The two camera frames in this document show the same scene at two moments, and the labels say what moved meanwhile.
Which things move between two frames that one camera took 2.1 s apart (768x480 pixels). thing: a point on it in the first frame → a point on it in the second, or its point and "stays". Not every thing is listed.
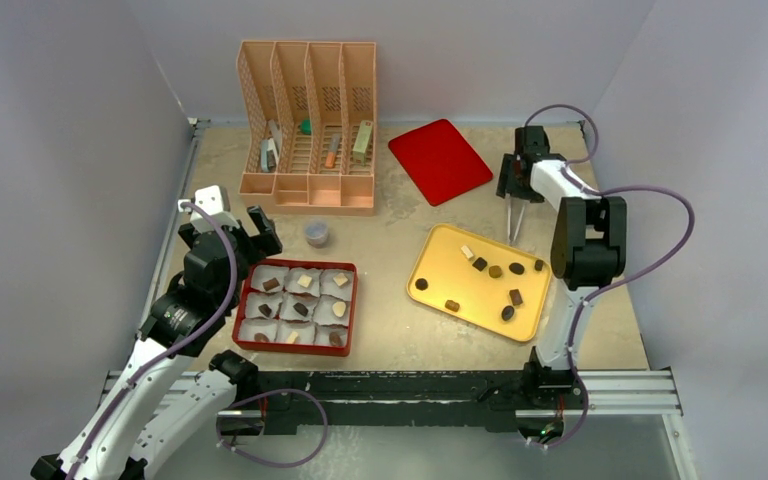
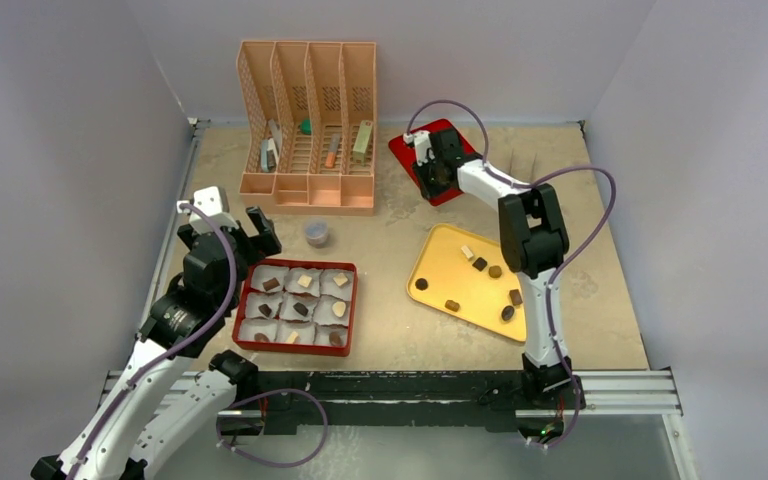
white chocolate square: (340, 279) stays
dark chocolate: (301, 309) stays
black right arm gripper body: (516, 187) → (439, 162)
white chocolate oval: (339, 308) stays
